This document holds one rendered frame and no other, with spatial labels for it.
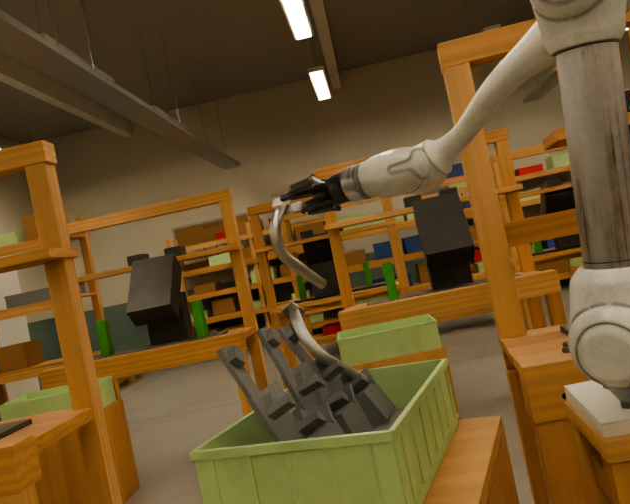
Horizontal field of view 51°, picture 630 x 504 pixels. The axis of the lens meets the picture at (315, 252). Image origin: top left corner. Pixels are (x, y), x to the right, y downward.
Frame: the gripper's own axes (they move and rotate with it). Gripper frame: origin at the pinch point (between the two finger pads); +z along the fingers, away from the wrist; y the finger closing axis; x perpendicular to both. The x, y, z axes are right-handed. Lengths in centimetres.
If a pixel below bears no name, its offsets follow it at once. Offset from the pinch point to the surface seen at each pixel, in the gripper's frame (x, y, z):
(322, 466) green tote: 70, 2, -31
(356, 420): 51, -24, -17
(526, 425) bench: 16, -119, -18
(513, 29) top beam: -95, -42, -41
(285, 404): 58, 3, -19
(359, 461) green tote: 69, 0, -38
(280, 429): 62, -1, -16
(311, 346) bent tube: 34.9, -15.6, -5.7
